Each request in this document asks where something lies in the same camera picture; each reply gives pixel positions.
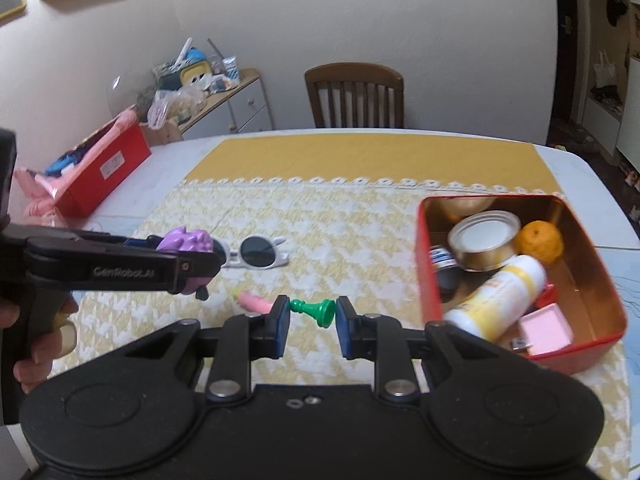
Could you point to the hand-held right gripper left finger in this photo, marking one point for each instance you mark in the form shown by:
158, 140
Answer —
279, 327

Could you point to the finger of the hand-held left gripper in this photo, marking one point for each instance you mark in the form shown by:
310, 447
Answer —
100, 267
75, 236

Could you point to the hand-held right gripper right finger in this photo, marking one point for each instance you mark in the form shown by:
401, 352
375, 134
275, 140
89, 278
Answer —
346, 329

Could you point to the green chess piece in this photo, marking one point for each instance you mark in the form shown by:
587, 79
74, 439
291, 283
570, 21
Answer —
312, 310

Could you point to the purple toy figure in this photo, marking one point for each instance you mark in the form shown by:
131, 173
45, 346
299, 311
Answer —
185, 239

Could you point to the red metal tin box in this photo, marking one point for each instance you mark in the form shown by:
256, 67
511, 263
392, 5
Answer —
430, 280

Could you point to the white yellow bottle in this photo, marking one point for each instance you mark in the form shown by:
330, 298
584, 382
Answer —
500, 292

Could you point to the orange fruit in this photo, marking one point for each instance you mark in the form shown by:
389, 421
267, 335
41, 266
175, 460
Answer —
540, 242

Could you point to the person's left hand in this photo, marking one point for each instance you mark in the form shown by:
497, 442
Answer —
42, 365

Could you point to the pink plastic piece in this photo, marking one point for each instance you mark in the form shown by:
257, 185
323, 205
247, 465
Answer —
255, 301

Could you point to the pink cloth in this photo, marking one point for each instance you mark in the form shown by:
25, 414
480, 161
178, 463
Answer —
37, 187

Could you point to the red cardboard box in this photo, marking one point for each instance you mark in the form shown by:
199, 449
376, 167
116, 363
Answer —
110, 165

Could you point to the white sunglasses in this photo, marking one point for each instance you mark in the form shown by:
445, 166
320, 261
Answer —
257, 251

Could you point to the yellow patterned tablecloth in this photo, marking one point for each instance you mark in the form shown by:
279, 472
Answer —
350, 230

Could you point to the blue capped jar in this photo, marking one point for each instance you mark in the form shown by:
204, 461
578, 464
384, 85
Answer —
444, 259

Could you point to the clear plastic bag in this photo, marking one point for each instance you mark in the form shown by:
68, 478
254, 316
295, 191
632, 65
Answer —
172, 107

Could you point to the pink small box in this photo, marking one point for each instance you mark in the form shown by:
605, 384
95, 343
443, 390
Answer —
547, 327

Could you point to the red plastic toy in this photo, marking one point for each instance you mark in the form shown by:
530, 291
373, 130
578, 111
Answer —
546, 296

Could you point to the white drawer cabinet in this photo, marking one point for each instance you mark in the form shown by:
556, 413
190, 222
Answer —
250, 105

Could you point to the white tube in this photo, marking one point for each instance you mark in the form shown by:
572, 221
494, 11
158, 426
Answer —
231, 69

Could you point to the brown wooden chair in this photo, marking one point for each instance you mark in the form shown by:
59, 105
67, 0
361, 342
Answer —
355, 95

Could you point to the white wardrobe cabinet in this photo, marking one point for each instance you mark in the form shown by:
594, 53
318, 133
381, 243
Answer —
631, 110

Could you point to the white tote bag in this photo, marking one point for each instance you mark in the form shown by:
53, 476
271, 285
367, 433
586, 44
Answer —
605, 72

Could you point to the black hat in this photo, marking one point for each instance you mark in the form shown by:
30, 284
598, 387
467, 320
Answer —
617, 5

